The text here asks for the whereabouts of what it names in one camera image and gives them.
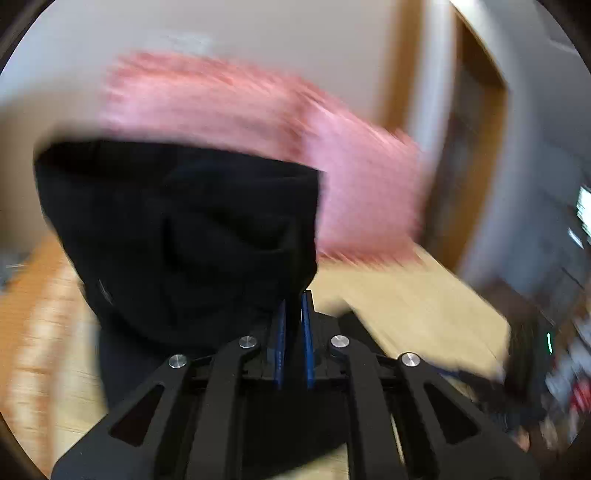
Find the wooden door frame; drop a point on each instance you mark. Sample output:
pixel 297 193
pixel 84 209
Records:
pixel 480 157

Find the black pants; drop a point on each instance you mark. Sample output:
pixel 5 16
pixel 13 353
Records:
pixel 184 240

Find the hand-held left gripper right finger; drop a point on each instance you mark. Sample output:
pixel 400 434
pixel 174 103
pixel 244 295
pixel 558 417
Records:
pixel 308 344

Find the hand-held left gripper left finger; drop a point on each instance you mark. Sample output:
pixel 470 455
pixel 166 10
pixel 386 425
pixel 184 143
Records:
pixel 280 344

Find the pink blanket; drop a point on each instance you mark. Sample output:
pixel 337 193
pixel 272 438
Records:
pixel 286 143

